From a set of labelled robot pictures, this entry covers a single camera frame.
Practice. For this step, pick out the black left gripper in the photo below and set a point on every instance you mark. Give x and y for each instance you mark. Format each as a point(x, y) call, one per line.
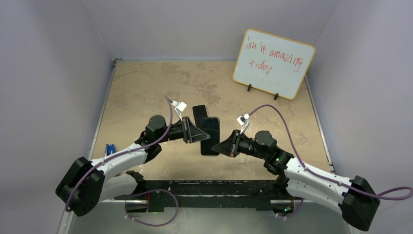
point(191, 134)

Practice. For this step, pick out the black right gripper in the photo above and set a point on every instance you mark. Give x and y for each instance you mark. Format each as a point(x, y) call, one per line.
point(230, 147)

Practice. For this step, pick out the black phone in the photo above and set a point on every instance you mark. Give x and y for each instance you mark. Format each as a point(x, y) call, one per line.
point(210, 136)

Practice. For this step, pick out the black phone case with camera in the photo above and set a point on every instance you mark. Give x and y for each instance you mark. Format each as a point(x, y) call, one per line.
point(210, 137)

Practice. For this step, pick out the black smartphone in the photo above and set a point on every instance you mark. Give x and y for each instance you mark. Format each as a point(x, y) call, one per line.
point(199, 111)

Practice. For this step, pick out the pale pink phone case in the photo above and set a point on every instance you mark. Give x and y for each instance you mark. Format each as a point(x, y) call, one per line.
point(200, 111)

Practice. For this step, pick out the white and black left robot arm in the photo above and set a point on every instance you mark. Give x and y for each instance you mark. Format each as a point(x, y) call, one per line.
point(87, 182)

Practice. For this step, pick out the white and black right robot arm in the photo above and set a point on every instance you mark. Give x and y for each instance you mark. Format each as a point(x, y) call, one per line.
point(305, 181)

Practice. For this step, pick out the blue object at table edge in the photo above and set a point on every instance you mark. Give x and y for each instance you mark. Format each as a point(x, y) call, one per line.
point(110, 149)

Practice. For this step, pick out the whiteboard with red writing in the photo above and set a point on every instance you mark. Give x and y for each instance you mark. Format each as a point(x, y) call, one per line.
point(272, 64)

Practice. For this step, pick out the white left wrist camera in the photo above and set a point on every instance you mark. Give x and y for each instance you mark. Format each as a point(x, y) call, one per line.
point(179, 107)

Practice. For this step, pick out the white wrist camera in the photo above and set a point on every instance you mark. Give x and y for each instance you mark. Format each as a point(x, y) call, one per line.
point(244, 121)
point(179, 107)

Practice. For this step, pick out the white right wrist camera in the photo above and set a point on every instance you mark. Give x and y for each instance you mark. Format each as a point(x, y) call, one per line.
point(244, 121)

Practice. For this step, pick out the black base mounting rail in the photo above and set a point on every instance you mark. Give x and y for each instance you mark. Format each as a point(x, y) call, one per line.
point(261, 195)

